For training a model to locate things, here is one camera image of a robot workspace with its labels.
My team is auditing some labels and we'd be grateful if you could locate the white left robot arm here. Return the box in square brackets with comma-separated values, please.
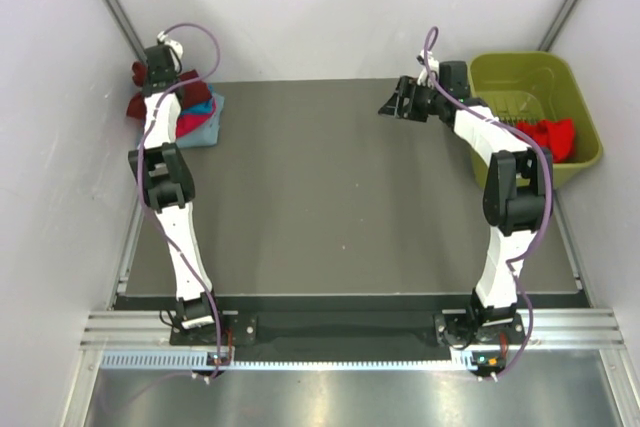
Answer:
[128, 30, 227, 344]

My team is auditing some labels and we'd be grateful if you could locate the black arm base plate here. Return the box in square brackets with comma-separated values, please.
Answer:
[168, 309, 527, 348]

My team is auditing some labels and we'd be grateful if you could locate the dark red t shirt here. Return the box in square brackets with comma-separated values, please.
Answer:
[126, 61, 212, 120]

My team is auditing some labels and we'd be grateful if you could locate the teal folded shirt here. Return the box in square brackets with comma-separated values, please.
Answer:
[181, 84, 217, 117]

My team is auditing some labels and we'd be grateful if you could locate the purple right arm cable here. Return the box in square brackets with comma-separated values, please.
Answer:
[422, 25, 556, 381]

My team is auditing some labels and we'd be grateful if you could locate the olive green plastic bin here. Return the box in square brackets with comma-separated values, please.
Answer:
[469, 51, 603, 189]

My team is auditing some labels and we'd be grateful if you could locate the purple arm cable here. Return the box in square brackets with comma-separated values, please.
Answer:
[422, 25, 556, 381]
[135, 22, 236, 381]

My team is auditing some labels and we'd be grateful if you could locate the light blue folded shirt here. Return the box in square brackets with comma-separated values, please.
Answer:
[177, 93, 225, 149]

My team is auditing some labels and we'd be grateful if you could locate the aluminium frame rail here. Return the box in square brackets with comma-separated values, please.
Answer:
[80, 308, 624, 350]

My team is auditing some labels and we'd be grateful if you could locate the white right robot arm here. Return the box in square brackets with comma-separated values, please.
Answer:
[378, 49, 552, 350]

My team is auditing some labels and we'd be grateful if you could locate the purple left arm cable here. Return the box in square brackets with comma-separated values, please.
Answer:
[135, 22, 236, 381]

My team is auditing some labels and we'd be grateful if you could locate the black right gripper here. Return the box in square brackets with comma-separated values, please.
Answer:
[377, 77, 445, 124]

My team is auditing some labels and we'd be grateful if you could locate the slotted cable duct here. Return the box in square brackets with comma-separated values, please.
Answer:
[99, 349, 506, 371]

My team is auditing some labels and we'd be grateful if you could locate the bright red crumpled shirt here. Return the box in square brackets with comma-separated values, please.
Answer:
[516, 119, 576, 163]

